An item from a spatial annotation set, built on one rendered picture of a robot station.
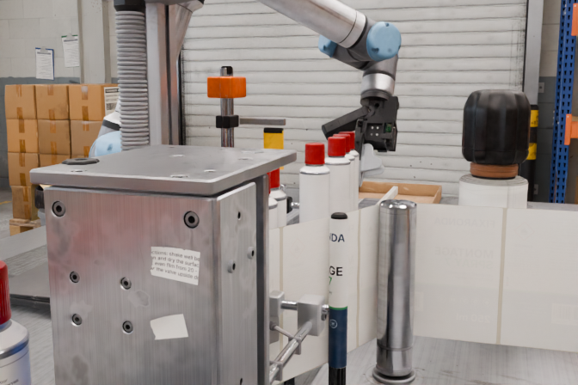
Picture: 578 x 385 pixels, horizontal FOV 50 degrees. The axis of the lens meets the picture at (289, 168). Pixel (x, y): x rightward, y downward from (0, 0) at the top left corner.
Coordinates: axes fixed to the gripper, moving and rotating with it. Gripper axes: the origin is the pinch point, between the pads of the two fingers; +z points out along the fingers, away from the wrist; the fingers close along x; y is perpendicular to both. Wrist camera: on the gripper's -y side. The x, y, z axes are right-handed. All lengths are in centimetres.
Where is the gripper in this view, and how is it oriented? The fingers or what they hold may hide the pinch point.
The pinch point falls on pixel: (356, 180)
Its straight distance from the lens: 134.5
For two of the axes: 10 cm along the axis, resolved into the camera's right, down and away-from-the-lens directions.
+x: 2.8, 3.8, 8.8
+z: -1.6, 9.3, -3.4
